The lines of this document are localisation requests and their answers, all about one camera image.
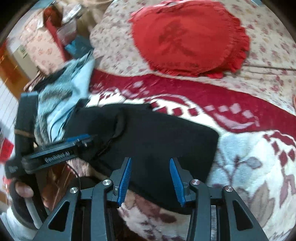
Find red hanging garment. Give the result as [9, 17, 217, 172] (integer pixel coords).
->
[43, 5, 71, 61]

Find floral folded quilt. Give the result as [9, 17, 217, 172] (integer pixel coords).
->
[90, 1, 295, 114]

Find red and white floral blanket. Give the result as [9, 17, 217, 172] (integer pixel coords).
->
[86, 71, 295, 240]

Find black pants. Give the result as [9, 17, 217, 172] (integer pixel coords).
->
[64, 104, 219, 214]

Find grey fleece jacket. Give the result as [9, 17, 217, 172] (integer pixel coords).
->
[34, 52, 95, 145]

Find blue plastic bag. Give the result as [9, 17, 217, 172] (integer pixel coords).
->
[65, 35, 93, 59]

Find clear plastic bag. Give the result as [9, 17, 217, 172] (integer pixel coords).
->
[57, 3, 83, 46]

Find left hand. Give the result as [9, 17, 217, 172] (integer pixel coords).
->
[9, 180, 34, 203]

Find red heart-shaped pillow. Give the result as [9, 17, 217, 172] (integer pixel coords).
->
[130, 1, 250, 78]

